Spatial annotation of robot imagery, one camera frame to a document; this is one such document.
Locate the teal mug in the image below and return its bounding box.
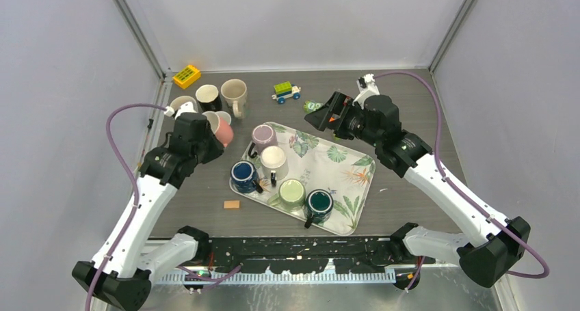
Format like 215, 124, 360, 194
303, 189, 334, 228

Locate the green owl brick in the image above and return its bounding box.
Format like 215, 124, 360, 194
303, 100, 323, 113

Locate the dark blue mug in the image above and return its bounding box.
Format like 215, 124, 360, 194
230, 161, 263, 193

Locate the leaf patterned metal tray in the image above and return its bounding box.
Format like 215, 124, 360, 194
228, 122, 376, 238

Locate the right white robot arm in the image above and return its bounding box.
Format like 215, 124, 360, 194
304, 92, 531, 288

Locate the toy brick car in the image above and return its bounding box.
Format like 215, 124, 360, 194
272, 81, 301, 105

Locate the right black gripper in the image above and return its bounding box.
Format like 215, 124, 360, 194
305, 91, 381, 148

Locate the yellow toy block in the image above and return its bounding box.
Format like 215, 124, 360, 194
173, 64, 201, 89

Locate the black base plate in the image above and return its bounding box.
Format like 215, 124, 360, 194
181, 236, 419, 274

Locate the pink mug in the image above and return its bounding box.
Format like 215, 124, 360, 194
202, 111, 234, 148

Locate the wooden block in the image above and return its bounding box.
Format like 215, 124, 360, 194
223, 200, 241, 209

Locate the light green mug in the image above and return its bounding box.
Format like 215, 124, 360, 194
271, 179, 306, 212

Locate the black mug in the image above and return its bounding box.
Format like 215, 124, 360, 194
195, 84, 223, 112

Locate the white mug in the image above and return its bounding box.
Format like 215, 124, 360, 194
260, 146, 289, 186

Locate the lilac mug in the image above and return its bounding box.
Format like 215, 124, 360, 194
247, 124, 278, 159

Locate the tall beige mug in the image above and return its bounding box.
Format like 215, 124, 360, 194
170, 95, 198, 113

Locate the sea pattern beige mug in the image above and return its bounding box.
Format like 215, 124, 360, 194
220, 79, 248, 119

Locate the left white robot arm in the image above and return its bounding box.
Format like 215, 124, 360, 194
72, 112, 224, 310

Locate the light blue mug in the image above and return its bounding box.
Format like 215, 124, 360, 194
216, 111, 232, 125

